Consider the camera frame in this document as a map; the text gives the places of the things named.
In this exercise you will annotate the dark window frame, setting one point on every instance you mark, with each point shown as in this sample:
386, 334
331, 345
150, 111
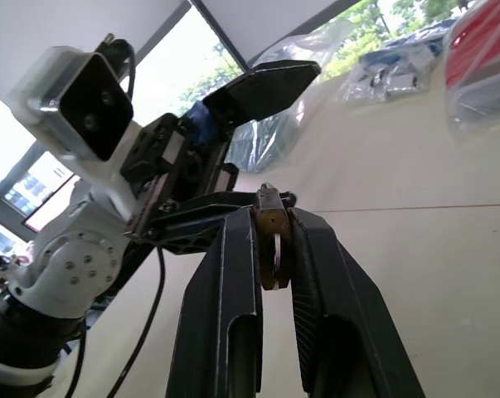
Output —
222, 33

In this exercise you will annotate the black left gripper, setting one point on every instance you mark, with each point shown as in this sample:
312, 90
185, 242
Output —
166, 153

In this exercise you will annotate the brass padlock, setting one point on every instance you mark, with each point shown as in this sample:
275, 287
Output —
270, 226

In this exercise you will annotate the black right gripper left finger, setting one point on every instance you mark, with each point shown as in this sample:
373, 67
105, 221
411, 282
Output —
220, 290

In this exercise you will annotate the blue cloth bundle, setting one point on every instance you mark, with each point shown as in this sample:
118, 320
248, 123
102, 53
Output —
202, 122

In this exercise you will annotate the clear plastic bag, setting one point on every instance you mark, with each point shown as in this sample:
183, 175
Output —
274, 141

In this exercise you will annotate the plastic bag with blue items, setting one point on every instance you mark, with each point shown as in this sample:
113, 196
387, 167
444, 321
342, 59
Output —
394, 66

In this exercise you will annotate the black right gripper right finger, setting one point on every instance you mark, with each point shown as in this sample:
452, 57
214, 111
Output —
336, 311

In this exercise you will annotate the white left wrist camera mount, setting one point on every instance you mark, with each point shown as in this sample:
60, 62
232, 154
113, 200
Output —
88, 116

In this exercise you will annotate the plastic bag with red item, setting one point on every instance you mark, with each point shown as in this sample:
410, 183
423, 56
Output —
482, 62

